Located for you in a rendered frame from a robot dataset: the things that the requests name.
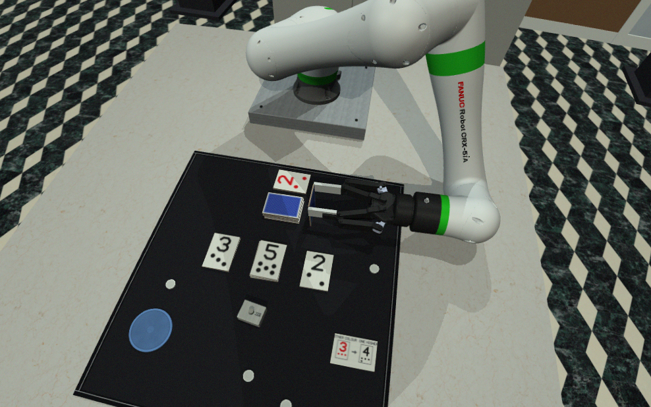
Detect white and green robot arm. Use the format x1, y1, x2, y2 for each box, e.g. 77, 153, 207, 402
246, 0, 501, 244

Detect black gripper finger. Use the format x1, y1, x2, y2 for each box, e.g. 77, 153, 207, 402
314, 178, 387, 205
308, 205, 386, 235

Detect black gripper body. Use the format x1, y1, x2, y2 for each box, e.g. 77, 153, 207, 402
371, 192, 413, 227

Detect black card cloth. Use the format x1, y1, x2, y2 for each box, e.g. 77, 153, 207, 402
82, 154, 397, 407
73, 151, 404, 407

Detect blue playing card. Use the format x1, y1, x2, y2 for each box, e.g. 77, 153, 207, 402
262, 192, 302, 219

